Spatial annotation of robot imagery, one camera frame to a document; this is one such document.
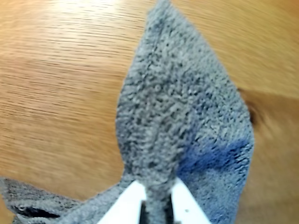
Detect grey terry cloth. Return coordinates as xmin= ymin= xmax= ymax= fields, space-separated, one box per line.
xmin=0 ymin=0 xmax=256 ymax=224

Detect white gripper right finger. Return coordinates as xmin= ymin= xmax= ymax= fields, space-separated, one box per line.
xmin=171 ymin=176 xmax=210 ymax=224

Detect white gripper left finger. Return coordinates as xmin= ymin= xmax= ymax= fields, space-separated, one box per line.
xmin=96 ymin=180 xmax=148 ymax=224

